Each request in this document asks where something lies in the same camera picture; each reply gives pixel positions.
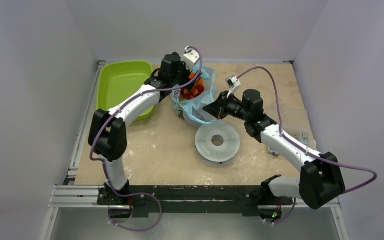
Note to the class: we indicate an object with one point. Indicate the green plastic tub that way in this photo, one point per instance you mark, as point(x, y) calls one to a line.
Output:
point(120, 80)

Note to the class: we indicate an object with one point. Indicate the aluminium frame rail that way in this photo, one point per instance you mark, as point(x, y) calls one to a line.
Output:
point(82, 196)

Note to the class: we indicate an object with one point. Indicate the red fake fruits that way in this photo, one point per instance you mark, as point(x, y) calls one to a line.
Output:
point(190, 93)

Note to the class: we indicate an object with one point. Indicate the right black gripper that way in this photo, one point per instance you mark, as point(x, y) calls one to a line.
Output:
point(221, 108)

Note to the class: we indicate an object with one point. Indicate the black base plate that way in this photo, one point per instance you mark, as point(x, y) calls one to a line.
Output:
point(247, 200)

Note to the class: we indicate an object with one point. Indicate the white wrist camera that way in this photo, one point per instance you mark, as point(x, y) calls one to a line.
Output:
point(190, 58)
point(234, 84)

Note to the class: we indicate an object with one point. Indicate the white perforated filament spool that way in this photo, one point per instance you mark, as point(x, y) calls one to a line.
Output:
point(217, 144)

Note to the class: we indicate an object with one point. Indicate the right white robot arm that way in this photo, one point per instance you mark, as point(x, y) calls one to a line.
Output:
point(320, 178)

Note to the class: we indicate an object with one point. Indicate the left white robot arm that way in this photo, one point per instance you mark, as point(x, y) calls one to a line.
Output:
point(108, 132)

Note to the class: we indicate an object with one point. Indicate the clear plastic screw box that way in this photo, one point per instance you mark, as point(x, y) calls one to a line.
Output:
point(283, 143)

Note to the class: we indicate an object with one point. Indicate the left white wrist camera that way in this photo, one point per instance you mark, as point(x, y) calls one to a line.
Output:
point(190, 58)

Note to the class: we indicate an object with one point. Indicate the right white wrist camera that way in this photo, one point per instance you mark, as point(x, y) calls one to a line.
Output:
point(234, 84)

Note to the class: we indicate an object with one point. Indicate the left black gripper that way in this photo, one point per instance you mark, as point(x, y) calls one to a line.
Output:
point(187, 81)

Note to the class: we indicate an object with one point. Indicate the blue plastic bag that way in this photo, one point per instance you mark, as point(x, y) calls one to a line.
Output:
point(191, 110)

